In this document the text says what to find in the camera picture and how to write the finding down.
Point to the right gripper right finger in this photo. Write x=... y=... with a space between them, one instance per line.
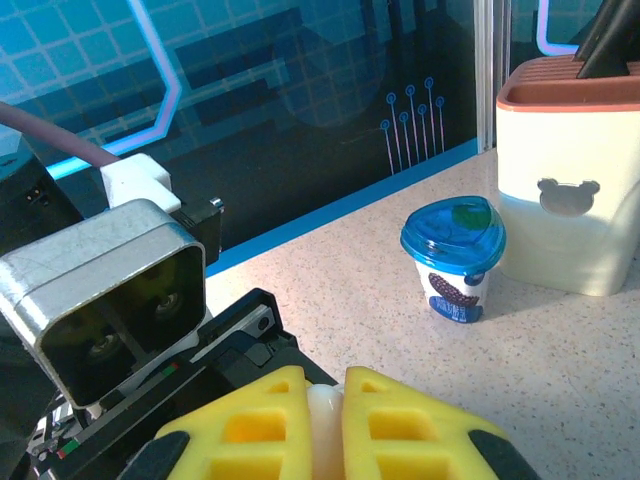
x=400 y=440

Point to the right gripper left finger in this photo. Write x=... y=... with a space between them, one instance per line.
x=250 y=440

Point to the white square charging case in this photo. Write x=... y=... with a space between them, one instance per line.
x=325 y=425

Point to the blue lid yogurt cup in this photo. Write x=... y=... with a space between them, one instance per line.
x=450 y=240

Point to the cream knife block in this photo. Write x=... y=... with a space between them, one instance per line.
x=565 y=240

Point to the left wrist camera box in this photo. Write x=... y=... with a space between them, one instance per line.
x=100 y=260

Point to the aluminium frame post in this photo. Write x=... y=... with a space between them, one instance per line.
x=492 y=75

